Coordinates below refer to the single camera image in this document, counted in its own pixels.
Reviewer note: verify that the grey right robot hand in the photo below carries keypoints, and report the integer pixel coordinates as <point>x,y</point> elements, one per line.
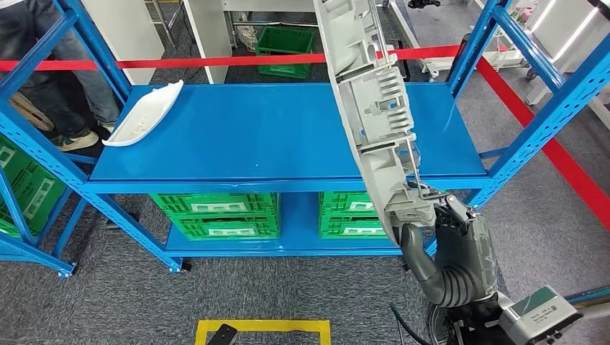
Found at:
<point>472,247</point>

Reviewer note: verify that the silver wheel hubcap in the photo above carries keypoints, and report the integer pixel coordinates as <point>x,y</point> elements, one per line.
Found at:
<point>376,109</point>

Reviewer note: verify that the blue metal shelf rack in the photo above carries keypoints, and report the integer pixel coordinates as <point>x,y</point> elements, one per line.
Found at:
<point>28,253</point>
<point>238,133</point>

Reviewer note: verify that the white plastic trim part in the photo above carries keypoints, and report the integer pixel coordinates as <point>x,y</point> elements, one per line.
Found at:
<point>143,114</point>

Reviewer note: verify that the red barrier belt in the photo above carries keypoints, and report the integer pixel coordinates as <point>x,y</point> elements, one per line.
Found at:
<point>214,62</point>
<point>562,166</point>

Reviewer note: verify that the yellow floor tape square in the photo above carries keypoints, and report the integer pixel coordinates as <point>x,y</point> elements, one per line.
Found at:
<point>262,325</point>

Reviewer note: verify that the black tripod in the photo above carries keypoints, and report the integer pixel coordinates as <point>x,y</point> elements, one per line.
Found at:
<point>424,4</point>

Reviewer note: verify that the white desk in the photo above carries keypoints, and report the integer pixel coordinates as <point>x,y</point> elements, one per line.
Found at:
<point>209,38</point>
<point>128,33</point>

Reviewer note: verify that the metal stand legs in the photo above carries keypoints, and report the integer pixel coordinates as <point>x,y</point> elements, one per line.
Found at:
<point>164,21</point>

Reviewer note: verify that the brown wooden board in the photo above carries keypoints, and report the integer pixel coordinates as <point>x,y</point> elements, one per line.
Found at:
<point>31,112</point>

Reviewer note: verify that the person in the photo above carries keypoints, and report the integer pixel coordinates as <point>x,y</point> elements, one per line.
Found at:
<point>28,52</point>

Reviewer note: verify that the dark stanchion post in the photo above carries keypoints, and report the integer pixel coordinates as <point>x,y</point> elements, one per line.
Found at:
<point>460,57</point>

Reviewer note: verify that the white wheeled frame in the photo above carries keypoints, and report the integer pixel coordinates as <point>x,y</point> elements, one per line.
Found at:
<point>409,28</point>

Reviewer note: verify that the white bench frame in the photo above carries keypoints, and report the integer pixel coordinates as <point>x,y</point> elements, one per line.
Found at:
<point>572,38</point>

